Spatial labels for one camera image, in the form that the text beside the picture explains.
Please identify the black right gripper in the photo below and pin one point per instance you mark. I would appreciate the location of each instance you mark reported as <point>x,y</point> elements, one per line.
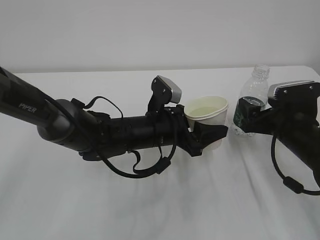
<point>294,124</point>

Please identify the white paper cup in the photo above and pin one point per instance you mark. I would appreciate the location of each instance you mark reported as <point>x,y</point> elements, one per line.
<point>208,110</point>

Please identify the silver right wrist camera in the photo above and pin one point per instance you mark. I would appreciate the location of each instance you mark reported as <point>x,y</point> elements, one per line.
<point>293,92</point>

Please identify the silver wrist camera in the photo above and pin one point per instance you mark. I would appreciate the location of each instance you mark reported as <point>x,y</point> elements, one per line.
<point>164,91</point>
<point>293,92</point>

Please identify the clear plastic water bottle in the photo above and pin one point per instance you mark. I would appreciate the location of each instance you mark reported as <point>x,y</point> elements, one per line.
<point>254,92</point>

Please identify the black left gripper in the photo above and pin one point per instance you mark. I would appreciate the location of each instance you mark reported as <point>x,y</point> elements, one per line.
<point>172,128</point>

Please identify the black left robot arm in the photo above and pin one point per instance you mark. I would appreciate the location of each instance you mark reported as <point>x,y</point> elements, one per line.
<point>73,125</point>

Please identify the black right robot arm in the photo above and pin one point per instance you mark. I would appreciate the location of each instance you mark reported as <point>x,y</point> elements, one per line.
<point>311,158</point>

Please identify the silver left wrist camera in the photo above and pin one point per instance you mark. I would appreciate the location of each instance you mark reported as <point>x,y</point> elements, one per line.
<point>164,91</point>

